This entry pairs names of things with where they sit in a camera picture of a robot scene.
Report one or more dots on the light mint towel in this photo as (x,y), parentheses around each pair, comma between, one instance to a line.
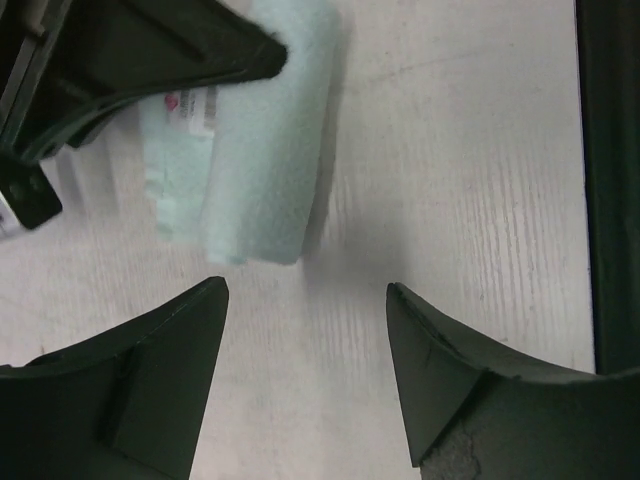
(233,168)

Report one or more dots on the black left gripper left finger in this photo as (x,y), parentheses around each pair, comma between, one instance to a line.
(125,404)

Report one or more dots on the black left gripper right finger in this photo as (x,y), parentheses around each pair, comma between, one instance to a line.
(474,408)

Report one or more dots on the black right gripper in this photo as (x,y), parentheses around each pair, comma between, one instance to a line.
(62,61)

